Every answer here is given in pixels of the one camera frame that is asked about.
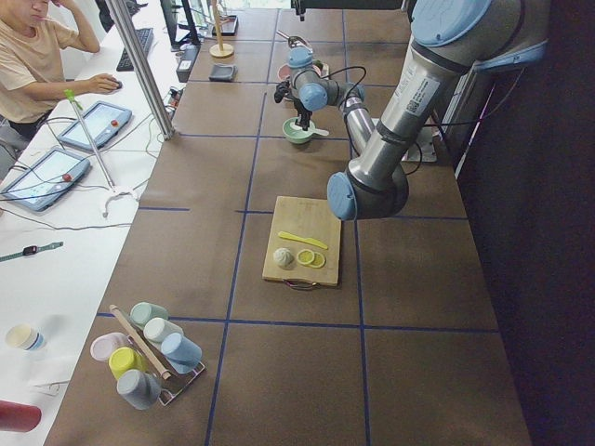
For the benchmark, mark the pink cup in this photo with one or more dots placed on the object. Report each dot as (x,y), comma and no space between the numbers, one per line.
(104,346)

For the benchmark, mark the white plastic spoon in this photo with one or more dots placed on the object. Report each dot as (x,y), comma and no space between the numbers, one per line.
(299,133)

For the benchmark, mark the paper cup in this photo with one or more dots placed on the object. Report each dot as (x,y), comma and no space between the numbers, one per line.
(26,338)

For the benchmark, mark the yellow cup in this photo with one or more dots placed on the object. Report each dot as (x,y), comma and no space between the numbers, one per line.
(124,359)

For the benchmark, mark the yellow plastic knife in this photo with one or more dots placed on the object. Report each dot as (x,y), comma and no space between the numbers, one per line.
(307,240)

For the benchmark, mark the dark grey folded cloth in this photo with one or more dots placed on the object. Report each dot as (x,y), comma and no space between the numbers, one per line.
(222,73)

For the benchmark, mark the metal ice scoop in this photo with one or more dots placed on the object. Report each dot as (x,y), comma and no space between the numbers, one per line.
(294,41)

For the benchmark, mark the bamboo cutting board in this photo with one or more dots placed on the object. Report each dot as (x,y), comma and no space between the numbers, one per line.
(304,217)

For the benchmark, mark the sage green cup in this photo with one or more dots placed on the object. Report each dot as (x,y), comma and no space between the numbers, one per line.
(143,312)

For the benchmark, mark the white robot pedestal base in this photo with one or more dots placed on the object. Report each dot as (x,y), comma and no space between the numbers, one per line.
(425,147)

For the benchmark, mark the pink bowl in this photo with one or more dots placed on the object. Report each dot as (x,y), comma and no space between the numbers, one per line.
(284,71)

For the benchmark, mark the wooden stand round base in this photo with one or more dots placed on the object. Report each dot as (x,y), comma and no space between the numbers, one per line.
(221,49)

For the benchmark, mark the red cylinder bottle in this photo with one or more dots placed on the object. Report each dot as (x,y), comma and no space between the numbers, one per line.
(19,417)

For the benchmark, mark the person in orange shirt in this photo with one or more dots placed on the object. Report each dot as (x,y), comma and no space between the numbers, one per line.
(32,77)

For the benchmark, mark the white steamed bun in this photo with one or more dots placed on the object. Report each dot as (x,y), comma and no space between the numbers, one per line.
(284,258)

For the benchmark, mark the upper lemon slice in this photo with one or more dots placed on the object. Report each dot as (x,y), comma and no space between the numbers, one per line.
(305,257)

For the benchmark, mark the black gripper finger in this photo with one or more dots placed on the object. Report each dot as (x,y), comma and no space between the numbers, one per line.
(304,123)

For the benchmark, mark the grey cup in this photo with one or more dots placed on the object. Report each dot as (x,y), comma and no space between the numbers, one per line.
(140,389)

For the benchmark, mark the far teach pendant tablet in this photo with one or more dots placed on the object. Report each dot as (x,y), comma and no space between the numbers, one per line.
(103,120)

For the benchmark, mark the aluminium frame post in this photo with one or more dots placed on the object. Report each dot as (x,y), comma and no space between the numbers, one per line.
(124,25)

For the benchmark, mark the wooden cup rack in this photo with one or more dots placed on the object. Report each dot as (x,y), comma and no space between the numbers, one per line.
(172,383)

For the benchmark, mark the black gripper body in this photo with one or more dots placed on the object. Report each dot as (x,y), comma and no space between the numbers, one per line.
(303,112)

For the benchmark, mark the metal rod green clip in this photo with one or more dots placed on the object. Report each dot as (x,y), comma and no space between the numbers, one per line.
(114,190)

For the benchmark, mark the near teach pendant tablet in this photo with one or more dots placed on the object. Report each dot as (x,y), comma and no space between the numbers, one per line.
(47,180)

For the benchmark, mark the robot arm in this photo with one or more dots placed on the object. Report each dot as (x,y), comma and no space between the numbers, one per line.
(448,39)

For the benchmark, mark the mint green bowl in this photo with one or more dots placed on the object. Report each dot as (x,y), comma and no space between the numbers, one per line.
(287,128)

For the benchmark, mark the blue cup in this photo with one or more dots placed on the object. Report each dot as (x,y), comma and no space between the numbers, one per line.
(183,354)

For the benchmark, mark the person's hand on mouse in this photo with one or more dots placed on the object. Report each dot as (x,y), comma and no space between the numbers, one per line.
(101,83)

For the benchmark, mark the teach pendant tablet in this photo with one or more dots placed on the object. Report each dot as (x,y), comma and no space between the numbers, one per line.
(103,120)
(47,180)

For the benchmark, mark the black power adapter box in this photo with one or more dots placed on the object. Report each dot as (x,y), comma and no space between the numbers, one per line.
(187,58)

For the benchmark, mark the smartwatch green band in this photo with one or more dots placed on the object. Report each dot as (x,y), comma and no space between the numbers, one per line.
(32,250)

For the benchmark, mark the white cup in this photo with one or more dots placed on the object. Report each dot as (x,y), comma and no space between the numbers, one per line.
(157,329)

